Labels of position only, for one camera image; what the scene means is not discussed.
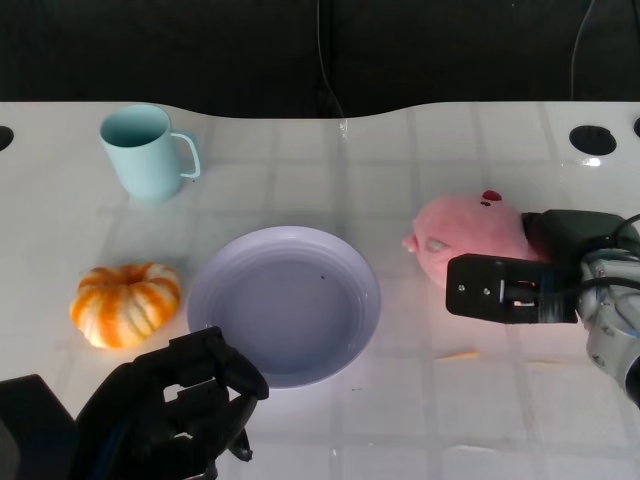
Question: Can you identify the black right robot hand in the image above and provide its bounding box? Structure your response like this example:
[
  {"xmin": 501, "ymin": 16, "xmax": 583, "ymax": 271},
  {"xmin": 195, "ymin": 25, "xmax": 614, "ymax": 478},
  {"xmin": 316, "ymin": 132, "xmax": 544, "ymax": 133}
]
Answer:
[{"xmin": 444, "ymin": 208, "xmax": 626, "ymax": 326}]

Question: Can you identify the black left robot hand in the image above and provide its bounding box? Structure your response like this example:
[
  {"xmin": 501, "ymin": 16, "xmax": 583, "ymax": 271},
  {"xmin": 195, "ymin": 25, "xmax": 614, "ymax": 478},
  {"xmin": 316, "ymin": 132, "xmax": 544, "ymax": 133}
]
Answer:
[{"xmin": 74, "ymin": 326, "xmax": 270, "ymax": 480}]

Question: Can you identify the pink plush doll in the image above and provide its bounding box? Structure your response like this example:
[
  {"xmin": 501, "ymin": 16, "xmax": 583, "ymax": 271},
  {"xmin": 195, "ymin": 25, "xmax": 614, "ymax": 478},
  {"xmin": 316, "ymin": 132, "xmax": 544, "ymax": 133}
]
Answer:
[{"xmin": 402, "ymin": 189, "xmax": 545, "ymax": 290}]

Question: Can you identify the lavender round plate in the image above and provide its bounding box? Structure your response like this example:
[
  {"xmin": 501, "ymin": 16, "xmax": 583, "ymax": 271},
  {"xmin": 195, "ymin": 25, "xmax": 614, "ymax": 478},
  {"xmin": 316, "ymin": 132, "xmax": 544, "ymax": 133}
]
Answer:
[{"xmin": 186, "ymin": 226, "xmax": 382, "ymax": 390}]

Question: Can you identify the orange white striped pumpkin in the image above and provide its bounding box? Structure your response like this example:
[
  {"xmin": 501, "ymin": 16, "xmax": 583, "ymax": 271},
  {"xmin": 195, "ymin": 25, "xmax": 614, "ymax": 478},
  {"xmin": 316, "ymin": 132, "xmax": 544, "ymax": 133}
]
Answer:
[{"xmin": 69, "ymin": 262, "xmax": 182, "ymax": 350}]

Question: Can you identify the light blue mug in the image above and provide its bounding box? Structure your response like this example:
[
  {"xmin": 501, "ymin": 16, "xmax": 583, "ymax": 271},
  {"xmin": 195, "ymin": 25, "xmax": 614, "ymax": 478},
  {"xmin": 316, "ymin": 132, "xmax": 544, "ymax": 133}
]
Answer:
[{"xmin": 98, "ymin": 103, "xmax": 202, "ymax": 204}]

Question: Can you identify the thin black hanging cable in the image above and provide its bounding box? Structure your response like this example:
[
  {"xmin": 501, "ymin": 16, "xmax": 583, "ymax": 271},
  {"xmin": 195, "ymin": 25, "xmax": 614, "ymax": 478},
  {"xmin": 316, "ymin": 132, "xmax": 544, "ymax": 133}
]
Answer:
[
  {"xmin": 315, "ymin": 0, "xmax": 347, "ymax": 120},
  {"xmin": 568, "ymin": 0, "xmax": 597, "ymax": 101}
]

